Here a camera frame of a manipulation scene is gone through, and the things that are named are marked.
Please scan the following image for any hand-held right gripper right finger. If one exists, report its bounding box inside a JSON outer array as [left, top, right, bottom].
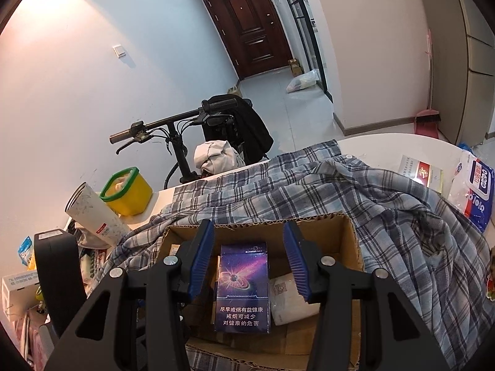
[[282, 220, 451, 371]]

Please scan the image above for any white cloth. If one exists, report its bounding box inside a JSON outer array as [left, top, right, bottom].
[[193, 140, 240, 174]]

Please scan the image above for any grey cabinet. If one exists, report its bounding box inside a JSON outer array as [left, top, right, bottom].
[[410, 0, 495, 145]]

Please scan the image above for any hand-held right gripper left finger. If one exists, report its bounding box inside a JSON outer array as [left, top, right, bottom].
[[44, 218, 216, 371]]

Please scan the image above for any pink broom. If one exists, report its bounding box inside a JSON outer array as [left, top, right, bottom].
[[413, 29, 441, 140]]

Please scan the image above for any bicycle handlebar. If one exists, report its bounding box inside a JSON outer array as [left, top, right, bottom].
[[109, 94, 275, 190]]

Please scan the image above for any blue white small packet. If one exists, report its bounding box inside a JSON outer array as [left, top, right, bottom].
[[17, 237, 36, 267]]

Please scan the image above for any black framed glass door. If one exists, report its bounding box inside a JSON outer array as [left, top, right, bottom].
[[273, 0, 335, 103]]

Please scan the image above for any white plastic bag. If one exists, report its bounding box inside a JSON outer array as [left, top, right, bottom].
[[286, 69, 321, 93]]

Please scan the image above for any plaid shirt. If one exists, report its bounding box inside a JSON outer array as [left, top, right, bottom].
[[87, 139, 495, 371]]

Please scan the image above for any yellow container with green lid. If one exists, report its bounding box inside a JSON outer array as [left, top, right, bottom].
[[100, 166, 154, 217]]

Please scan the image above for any blue cigarette carton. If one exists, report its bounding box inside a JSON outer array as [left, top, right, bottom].
[[214, 241, 271, 334]]

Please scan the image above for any brown door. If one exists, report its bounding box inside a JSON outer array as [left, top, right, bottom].
[[199, 0, 293, 82]]

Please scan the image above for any white paper cup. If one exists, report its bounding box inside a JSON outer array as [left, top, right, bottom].
[[64, 181, 134, 248]]

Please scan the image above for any white red flat box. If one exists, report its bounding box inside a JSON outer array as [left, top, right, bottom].
[[398, 155, 445, 194]]

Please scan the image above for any black jacket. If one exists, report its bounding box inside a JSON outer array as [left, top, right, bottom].
[[202, 95, 274, 165]]

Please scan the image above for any blue white wipes packet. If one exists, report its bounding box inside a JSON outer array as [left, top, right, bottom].
[[449, 149, 495, 232]]

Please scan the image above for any white tissue pack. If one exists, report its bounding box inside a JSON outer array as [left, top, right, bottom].
[[269, 272, 321, 326]]

